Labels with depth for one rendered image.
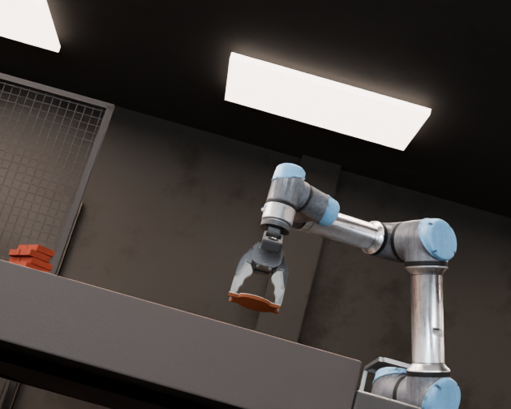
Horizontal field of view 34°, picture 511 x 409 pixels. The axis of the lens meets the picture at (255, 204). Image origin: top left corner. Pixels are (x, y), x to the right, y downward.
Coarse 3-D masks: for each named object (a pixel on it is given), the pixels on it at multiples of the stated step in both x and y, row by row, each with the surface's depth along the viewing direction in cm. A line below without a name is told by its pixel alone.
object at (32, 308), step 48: (0, 288) 102; (48, 288) 102; (96, 288) 103; (0, 336) 100; (48, 336) 101; (96, 336) 101; (144, 336) 102; (192, 336) 102; (240, 336) 102; (144, 384) 105; (192, 384) 100; (240, 384) 101; (288, 384) 101; (336, 384) 102
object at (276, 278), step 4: (276, 272) 191; (280, 272) 191; (272, 276) 191; (276, 276) 191; (280, 276) 191; (272, 280) 191; (276, 280) 191; (280, 280) 191; (276, 284) 190; (280, 284) 190; (276, 288) 190; (280, 288) 190; (284, 288) 190; (276, 292) 190; (280, 292) 190; (276, 296) 189; (280, 296) 189; (276, 300) 189; (280, 300) 189; (280, 304) 190
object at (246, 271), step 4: (244, 264) 192; (248, 264) 192; (244, 268) 192; (248, 268) 192; (240, 272) 191; (244, 272) 191; (248, 272) 191; (236, 276) 191; (240, 276) 191; (244, 276) 191; (248, 276) 192; (236, 280) 190; (240, 280) 190; (232, 284) 191; (236, 284) 190; (240, 284) 190; (232, 288) 190; (236, 288) 190; (236, 292) 190
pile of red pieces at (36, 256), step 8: (24, 248) 283; (32, 248) 279; (40, 248) 277; (48, 248) 279; (16, 256) 285; (24, 256) 280; (32, 256) 276; (40, 256) 277; (48, 256) 279; (24, 264) 274; (32, 264) 276; (40, 264) 277; (48, 264) 279; (48, 272) 278
